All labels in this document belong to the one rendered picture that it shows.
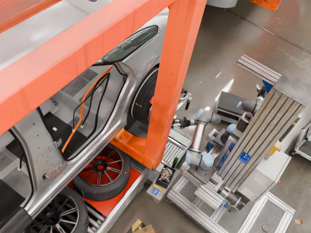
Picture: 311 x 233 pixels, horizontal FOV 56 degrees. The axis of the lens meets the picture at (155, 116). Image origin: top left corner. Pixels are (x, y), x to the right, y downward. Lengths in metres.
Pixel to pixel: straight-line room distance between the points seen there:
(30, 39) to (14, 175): 1.35
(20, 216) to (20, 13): 2.11
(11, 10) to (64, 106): 2.68
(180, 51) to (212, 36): 4.11
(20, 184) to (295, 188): 3.33
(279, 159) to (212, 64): 2.89
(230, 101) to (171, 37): 2.58
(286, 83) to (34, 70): 1.73
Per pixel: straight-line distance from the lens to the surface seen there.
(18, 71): 0.94
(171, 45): 1.93
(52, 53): 0.98
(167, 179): 3.14
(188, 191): 3.53
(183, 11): 1.77
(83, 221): 3.02
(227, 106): 4.25
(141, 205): 3.60
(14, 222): 2.62
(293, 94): 2.18
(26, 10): 0.69
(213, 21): 6.43
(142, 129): 3.83
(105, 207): 3.30
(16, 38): 2.21
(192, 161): 2.79
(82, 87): 3.21
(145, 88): 3.08
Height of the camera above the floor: 3.36
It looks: 52 degrees down
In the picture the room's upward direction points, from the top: 11 degrees clockwise
